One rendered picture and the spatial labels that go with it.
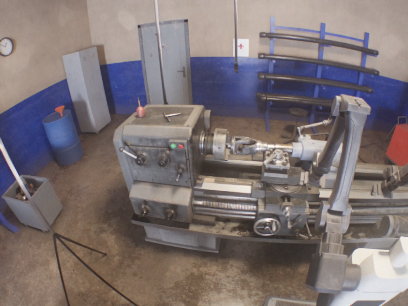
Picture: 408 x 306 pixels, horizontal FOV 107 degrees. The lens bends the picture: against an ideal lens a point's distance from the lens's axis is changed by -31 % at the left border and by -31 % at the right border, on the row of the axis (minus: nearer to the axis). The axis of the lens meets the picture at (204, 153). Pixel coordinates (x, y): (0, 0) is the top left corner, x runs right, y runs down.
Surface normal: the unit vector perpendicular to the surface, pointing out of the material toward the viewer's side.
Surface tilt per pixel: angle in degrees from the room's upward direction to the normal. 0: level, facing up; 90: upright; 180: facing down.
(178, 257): 0
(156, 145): 90
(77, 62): 90
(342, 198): 67
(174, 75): 90
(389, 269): 0
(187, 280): 0
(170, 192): 32
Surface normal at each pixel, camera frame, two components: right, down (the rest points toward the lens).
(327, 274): -0.21, -0.46
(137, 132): -0.16, -0.21
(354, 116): -0.33, 0.16
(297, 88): -0.19, 0.54
